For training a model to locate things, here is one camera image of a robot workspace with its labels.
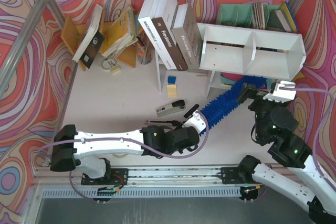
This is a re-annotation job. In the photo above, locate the blue microfiber duster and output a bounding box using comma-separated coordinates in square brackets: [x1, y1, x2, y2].
[201, 76, 267, 130]

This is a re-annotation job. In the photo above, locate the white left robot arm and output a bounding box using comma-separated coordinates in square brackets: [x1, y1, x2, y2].
[50, 111, 209, 179]

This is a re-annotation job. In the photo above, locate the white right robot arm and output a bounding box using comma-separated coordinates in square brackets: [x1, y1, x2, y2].
[237, 81, 335, 223]

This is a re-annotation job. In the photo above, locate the white bookshelf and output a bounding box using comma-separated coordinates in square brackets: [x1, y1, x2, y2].
[198, 23, 306, 94]

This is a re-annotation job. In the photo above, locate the coloured paper sheets stack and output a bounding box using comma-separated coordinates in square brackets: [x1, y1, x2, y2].
[220, 72, 244, 87]

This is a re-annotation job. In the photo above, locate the black and white utility knife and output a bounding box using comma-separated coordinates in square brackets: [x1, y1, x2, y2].
[144, 120, 180, 127]

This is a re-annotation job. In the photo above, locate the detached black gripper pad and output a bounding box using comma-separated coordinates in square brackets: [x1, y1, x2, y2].
[184, 104, 200, 119]

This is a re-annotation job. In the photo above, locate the grey and black stapler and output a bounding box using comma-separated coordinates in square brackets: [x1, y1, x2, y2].
[156, 100, 186, 117]

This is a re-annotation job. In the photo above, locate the blue eraser block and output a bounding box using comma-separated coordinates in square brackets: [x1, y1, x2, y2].
[167, 76, 176, 85]

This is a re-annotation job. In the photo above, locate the small white side shelf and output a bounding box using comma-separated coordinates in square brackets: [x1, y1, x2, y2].
[154, 47, 190, 91]

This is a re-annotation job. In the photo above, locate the mint green file organizer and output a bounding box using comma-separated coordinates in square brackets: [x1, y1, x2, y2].
[215, 4, 292, 32]

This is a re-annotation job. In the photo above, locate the blue yellow book in organizer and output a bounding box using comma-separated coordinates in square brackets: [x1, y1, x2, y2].
[275, 2, 298, 33]

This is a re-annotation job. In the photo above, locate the clear pencil cup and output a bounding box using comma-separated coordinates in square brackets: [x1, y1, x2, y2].
[136, 32, 152, 65]

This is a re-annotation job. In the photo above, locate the grey Lonely Ones book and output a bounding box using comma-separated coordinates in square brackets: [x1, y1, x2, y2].
[172, 3, 203, 72]

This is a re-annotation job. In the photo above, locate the small brass padlock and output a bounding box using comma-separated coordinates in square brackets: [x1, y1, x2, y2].
[100, 59, 120, 74]

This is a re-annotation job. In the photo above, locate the brown Fredonia book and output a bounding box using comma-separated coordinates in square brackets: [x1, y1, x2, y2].
[152, 0, 188, 71]

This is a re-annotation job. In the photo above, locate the yellow worn books stack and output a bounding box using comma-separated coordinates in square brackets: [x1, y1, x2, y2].
[101, 6, 136, 59]

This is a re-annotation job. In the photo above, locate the white Mademoiselle book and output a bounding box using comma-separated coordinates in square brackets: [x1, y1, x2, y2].
[137, 0, 174, 69]

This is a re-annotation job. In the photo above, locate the black and white leaning book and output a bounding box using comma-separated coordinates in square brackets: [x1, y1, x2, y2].
[72, 4, 104, 69]

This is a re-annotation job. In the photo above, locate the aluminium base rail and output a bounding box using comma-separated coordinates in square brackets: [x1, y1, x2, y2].
[33, 162, 320, 198]

